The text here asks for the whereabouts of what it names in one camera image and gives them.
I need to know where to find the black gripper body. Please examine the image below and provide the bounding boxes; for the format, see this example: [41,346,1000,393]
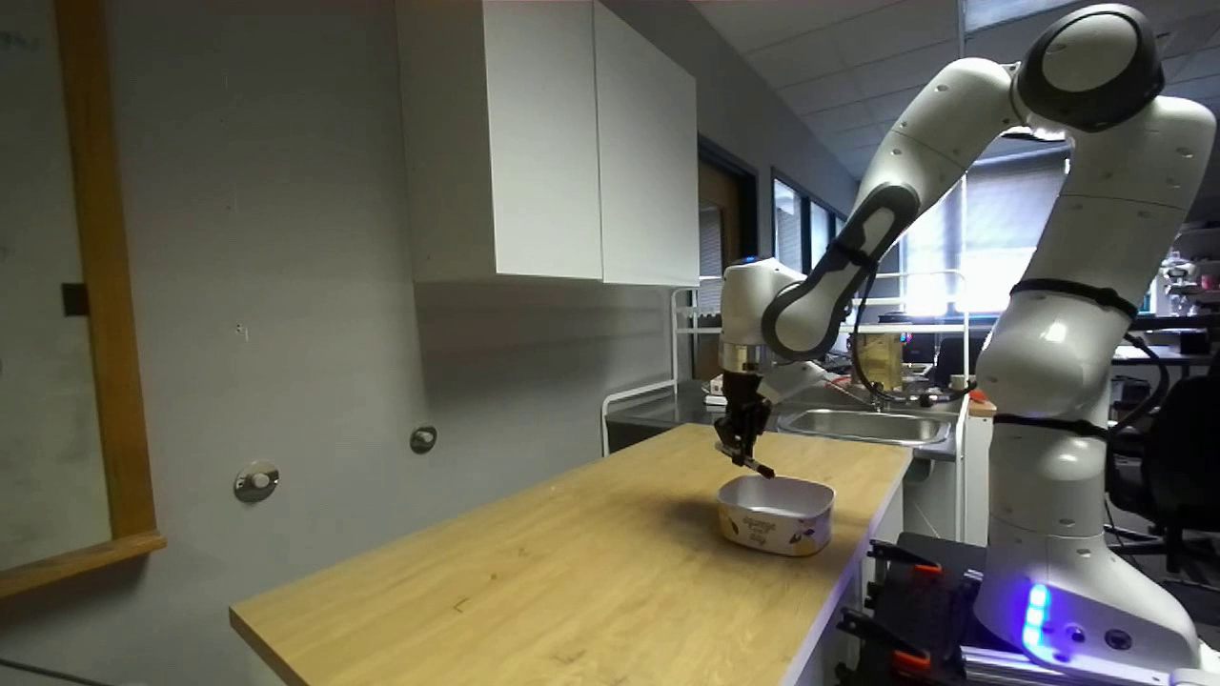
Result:
[717,369,773,443]

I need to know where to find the white oval bowl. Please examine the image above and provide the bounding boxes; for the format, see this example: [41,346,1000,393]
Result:
[712,473,839,560]

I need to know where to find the white metal rack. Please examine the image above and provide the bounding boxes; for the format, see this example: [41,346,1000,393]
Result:
[598,288,727,457]

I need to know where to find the grey metal tray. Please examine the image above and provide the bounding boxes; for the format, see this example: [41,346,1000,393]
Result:
[770,402,962,457]

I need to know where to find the brown paper bag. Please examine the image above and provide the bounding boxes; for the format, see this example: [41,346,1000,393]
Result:
[849,332,908,393]

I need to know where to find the black clamp orange tip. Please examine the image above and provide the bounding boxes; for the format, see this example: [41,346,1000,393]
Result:
[864,538,952,589]
[835,613,943,678]

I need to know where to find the dark door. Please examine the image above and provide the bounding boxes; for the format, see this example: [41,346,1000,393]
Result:
[694,139,761,278]

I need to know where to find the black office chair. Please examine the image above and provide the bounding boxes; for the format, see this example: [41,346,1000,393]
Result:
[1141,363,1220,579]

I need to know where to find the wood-framed whiteboard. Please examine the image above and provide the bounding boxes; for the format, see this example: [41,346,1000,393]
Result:
[0,0,171,612]

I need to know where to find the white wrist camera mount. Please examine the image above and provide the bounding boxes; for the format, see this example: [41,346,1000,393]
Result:
[758,360,835,411]

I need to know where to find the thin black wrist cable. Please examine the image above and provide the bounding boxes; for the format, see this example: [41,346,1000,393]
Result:
[847,266,885,393]

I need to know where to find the white wall cabinet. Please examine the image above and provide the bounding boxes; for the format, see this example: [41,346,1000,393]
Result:
[394,0,703,290]

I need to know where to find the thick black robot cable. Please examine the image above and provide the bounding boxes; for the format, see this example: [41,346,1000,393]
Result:
[1112,326,1185,434]

